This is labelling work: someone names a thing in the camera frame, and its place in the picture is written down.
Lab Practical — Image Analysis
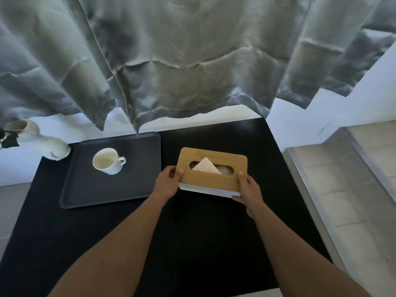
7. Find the dark grey tray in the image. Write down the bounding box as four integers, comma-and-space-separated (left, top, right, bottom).
59, 131, 162, 210

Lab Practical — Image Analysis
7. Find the person's left hand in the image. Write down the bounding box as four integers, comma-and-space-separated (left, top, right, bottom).
153, 165, 184, 208

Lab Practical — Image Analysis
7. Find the metal floor threshold rail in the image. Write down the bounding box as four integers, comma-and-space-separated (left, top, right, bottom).
282, 126, 396, 276

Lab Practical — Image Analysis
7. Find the white ceramic vase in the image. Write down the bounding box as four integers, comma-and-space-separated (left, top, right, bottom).
5, 119, 71, 160

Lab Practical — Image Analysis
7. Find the white tissue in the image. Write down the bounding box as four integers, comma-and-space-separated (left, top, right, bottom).
192, 157, 223, 175

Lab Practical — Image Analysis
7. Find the person's right hand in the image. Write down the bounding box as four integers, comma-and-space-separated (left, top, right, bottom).
232, 172, 266, 220

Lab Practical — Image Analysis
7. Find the person's right forearm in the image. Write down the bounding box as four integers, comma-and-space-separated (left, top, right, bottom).
252, 209, 372, 297

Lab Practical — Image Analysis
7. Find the cream ceramic mug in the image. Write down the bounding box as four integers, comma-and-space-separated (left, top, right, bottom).
92, 147, 127, 175

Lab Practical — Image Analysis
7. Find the white tissue box wooden lid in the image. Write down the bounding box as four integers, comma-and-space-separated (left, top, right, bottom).
176, 147, 249, 199

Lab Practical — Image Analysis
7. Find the person's left forearm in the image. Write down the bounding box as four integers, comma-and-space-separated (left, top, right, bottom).
48, 194, 168, 297

